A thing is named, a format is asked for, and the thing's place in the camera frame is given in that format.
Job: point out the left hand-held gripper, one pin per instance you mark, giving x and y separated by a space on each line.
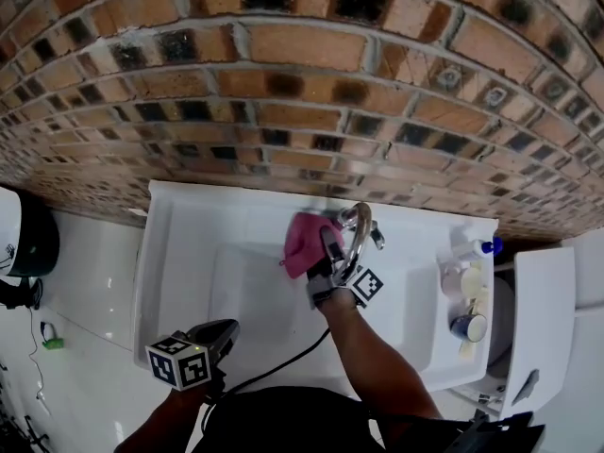
177 361

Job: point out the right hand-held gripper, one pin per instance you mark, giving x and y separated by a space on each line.
365 286

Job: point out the chrome faucet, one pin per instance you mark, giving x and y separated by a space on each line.
361 239

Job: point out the pink cloth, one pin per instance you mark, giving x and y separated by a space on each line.
302 243

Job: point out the person's left forearm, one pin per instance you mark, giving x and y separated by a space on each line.
160 423

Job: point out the person's right forearm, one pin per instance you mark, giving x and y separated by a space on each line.
377 357

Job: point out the white ceramic sink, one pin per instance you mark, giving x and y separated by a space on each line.
189 253

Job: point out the person's black clothing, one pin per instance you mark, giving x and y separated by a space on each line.
283 423

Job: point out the pale yellow soap bar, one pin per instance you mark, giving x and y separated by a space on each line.
479 302
467 349

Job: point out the small green object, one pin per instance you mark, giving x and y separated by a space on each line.
53 342

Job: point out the black and white bin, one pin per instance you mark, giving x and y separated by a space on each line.
40 234

